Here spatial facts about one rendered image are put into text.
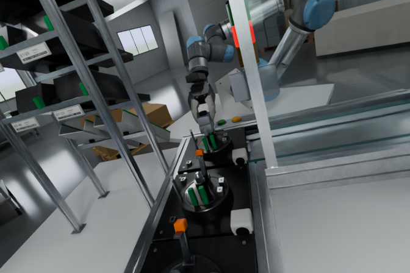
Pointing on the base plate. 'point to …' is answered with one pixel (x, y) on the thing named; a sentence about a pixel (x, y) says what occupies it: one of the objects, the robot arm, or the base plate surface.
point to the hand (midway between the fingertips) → (204, 117)
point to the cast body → (205, 122)
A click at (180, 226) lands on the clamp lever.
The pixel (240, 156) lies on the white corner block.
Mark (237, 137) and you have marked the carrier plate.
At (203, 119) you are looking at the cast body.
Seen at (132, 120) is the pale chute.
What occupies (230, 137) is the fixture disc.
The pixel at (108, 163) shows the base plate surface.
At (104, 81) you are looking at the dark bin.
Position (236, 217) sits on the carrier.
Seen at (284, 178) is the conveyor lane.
